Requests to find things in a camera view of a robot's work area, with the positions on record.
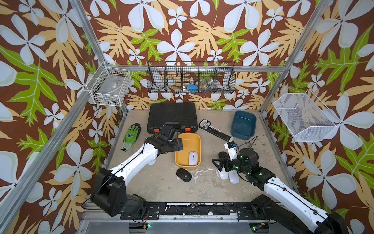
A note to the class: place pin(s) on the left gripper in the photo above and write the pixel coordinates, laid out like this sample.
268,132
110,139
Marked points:
176,147

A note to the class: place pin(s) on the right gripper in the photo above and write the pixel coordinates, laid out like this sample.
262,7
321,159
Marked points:
222,160

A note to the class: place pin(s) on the white mouse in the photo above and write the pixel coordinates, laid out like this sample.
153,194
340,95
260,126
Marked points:
222,174
233,177
152,162
193,158

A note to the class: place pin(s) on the yellow plastic tray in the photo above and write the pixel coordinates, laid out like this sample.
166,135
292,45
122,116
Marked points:
191,142

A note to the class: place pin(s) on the black bit holder strip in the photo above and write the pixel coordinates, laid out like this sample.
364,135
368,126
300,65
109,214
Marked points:
207,126

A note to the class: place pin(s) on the black mouse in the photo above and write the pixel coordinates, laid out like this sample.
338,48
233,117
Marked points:
184,175

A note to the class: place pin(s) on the teal plastic tray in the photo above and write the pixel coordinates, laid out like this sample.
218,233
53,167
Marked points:
243,125

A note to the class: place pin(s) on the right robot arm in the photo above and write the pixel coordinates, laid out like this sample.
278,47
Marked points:
279,202

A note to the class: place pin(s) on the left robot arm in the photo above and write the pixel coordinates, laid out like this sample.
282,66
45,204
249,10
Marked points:
110,187

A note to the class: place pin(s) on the black tool case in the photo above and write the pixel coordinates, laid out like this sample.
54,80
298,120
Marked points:
181,116

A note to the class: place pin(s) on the green work glove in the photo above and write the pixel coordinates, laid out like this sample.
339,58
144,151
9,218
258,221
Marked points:
131,137

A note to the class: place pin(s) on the blue object in basket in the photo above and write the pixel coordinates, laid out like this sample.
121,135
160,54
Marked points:
192,88

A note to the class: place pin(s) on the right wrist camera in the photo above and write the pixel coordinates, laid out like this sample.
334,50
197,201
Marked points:
232,149

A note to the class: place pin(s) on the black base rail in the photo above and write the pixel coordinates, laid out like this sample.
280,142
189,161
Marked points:
155,210

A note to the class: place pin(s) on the black wire basket back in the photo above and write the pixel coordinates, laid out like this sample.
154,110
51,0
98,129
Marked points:
175,76

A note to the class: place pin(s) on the white wire basket left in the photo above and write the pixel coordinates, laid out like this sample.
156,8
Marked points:
109,86

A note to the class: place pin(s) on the white wire basket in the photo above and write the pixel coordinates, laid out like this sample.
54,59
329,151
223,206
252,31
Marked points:
306,116
109,86

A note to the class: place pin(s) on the white wire basket right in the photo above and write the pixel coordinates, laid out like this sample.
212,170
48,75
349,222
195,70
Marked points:
306,116

